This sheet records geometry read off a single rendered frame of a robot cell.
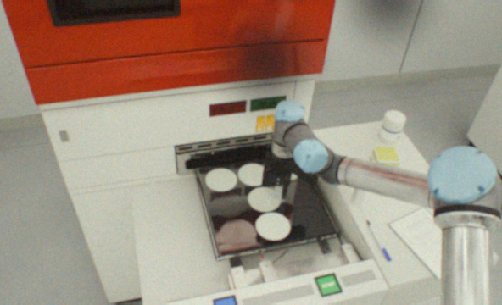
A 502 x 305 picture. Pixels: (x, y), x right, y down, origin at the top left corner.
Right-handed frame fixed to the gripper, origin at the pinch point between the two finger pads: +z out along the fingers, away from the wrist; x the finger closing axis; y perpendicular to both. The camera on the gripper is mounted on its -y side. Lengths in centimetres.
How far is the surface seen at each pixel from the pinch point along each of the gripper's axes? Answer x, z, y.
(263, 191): -3.2, 1.2, 7.0
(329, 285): 30.1, -5.2, -14.9
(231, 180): -5.6, 1.3, 17.7
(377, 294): 29.0, -3.1, -27.6
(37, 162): -75, 91, 155
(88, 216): 5, 21, 67
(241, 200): 2.1, 1.3, 13.0
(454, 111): -200, 92, -117
